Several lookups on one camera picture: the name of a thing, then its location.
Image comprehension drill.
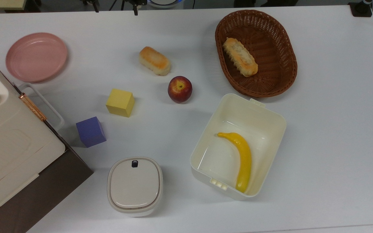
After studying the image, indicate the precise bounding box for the beige board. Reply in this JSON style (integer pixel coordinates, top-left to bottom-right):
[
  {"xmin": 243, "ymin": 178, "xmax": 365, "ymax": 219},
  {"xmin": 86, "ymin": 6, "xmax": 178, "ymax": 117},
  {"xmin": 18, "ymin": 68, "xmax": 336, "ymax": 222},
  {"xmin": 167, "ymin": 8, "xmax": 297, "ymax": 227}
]
[{"xmin": 0, "ymin": 0, "xmax": 27, "ymax": 10}]

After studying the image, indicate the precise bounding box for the white and brown appliance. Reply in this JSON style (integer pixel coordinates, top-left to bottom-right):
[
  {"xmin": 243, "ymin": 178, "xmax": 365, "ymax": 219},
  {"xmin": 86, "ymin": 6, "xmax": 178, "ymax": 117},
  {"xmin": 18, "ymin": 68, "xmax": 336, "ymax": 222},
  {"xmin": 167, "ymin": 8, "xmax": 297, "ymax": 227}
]
[{"xmin": 0, "ymin": 83, "xmax": 94, "ymax": 233}]

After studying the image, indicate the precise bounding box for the black stand bracket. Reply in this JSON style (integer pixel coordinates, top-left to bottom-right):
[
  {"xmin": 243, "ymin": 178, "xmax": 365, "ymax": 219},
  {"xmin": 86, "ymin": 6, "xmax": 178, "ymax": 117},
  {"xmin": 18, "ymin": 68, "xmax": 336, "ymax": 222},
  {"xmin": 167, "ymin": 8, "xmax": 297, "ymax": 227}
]
[{"xmin": 121, "ymin": 0, "xmax": 148, "ymax": 16}]

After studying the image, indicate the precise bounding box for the yellow cube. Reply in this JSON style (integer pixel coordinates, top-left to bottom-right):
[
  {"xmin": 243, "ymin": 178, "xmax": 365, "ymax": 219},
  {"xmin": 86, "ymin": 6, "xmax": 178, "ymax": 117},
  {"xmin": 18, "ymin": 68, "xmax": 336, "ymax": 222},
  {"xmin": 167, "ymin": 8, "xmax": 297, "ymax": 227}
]
[{"xmin": 105, "ymin": 88, "xmax": 135, "ymax": 118}]

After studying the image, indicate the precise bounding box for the cream toy cabinet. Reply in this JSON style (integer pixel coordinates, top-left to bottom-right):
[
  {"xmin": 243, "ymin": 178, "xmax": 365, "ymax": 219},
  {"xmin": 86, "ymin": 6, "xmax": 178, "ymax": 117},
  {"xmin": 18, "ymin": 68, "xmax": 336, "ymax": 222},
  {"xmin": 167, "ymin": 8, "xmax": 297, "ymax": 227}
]
[{"xmin": 0, "ymin": 51, "xmax": 66, "ymax": 221}]

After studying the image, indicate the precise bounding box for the pink plate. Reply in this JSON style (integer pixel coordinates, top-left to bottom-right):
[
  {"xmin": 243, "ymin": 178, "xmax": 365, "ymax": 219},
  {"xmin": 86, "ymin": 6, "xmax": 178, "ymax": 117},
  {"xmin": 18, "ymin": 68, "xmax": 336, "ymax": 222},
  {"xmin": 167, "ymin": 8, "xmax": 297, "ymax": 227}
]
[{"xmin": 5, "ymin": 32, "xmax": 68, "ymax": 83}]

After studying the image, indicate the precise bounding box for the black tripod leg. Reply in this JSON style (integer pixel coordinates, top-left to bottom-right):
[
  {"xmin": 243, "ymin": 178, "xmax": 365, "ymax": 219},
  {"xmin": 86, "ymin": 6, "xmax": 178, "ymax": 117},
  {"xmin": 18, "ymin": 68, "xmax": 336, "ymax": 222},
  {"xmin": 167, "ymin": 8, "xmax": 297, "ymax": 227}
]
[{"xmin": 82, "ymin": 0, "xmax": 100, "ymax": 13}]

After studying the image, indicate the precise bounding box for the ridged pale toy bread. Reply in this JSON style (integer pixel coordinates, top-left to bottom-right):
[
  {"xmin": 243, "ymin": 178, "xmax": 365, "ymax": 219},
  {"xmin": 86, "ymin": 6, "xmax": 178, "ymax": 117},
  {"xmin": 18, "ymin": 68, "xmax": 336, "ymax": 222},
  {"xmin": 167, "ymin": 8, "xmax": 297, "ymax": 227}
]
[{"xmin": 222, "ymin": 37, "xmax": 259, "ymax": 78}]

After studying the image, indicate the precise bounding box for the purple cube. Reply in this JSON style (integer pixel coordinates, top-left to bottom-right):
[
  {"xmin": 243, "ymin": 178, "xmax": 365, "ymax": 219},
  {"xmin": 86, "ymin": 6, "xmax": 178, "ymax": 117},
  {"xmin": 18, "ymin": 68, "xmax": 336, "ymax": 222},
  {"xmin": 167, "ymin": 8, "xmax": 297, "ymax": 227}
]
[{"xmin": 75, "ymin": 116, "xmax": 107, "ymax": 148}]

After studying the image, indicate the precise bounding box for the white round device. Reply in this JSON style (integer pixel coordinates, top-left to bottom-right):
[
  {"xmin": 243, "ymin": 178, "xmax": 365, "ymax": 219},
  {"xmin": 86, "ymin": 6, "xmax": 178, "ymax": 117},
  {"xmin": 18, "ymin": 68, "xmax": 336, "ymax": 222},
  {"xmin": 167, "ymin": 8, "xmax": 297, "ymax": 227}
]
[{"xmin": 147, "ymin": 0, "xmax": 182, "ymax": 9}]

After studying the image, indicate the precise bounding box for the smooth golden toy bread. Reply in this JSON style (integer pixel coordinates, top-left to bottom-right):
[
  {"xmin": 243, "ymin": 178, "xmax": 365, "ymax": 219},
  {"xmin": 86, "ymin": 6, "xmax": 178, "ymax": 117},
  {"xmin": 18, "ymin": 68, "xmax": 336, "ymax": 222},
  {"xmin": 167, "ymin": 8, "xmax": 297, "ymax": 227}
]
[{"xmin": 139, "ymin": 46, "xmax": 172, "ymax": 77}]

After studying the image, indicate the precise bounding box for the white drawer handle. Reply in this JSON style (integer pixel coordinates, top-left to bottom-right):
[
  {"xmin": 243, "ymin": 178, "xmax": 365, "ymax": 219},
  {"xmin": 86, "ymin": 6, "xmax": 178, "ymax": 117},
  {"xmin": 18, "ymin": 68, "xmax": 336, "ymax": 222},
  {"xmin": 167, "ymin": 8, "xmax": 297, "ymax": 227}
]
[{"xmin": 17, "ymin": 83, "xmax": 65, "ymax": 132}]

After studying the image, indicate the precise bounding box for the cream plastic open box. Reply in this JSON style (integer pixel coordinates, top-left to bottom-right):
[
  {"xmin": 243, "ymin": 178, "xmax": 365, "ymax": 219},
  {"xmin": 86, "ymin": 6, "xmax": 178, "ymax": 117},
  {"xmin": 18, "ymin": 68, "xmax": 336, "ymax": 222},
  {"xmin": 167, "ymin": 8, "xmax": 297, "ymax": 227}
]
[{"xmin": 189, "ymin": 93, "xmax": 287, "ymax": 201}]

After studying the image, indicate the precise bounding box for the brown wicker basket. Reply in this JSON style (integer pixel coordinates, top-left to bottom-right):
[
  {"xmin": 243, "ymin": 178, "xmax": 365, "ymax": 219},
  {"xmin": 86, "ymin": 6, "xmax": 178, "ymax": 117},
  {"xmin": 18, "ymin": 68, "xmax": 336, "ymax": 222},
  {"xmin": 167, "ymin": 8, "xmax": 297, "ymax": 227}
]
[{"xmin": 214, "ymin": 9, "xmax": 298, "ymax": 98}]

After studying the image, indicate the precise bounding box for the cream mini trash can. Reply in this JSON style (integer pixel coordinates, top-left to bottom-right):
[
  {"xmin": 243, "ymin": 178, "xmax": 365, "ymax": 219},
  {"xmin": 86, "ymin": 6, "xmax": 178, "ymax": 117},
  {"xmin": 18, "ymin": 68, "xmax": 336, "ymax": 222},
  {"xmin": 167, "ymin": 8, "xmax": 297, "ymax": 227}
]
[{"xmin": 107, "ymin": 157, "xmax": 164, "ymax": 217}]

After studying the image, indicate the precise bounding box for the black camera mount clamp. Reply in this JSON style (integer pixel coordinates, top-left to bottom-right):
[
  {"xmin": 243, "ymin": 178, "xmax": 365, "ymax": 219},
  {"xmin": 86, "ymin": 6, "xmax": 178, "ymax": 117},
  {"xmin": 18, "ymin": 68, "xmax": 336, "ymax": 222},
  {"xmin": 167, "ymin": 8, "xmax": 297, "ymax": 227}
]
[{"xmin": 349, "ymin": 0, "xmax": 373, "ymax": 17}]

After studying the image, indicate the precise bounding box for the copper cabinet door handle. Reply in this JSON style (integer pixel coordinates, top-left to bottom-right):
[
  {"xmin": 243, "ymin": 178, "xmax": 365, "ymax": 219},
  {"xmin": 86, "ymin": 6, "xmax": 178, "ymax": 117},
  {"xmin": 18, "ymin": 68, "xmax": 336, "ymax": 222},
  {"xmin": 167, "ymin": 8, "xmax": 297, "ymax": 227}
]
[{"xmin": 18, "ymin": 93, "xmax": 47, "ymax": 122}]

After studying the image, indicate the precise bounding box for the red toy apple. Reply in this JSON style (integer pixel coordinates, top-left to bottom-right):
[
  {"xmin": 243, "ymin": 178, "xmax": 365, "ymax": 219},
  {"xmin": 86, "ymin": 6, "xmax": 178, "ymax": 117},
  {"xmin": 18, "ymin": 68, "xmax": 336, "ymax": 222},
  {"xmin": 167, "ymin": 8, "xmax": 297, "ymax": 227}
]
[{"xmin": 167, "ymin": 75, "xmax": 193, "ymax": 104}]

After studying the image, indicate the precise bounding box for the yellow toy banana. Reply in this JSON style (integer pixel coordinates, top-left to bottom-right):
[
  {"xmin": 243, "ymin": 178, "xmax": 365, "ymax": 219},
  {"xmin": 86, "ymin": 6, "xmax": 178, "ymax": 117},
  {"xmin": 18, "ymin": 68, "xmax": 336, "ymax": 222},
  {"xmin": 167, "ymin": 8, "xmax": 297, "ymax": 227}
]
[{"xmin": 217, "ymin": 131, "xmax": 253, "ymax": 194}]

